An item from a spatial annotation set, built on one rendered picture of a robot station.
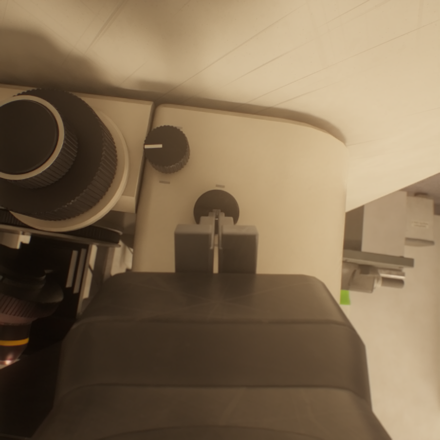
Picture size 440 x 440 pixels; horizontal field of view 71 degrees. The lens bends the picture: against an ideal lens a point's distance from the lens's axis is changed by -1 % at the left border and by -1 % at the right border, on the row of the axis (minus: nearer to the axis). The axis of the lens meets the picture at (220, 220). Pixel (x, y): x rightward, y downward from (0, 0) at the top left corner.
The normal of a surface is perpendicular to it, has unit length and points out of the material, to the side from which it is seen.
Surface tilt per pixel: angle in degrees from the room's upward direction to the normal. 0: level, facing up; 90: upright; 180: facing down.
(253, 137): 90
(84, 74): 0
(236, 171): 90
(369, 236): 90
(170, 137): 90
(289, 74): 0
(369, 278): 81
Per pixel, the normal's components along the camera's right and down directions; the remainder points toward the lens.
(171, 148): 0.01, -0.14
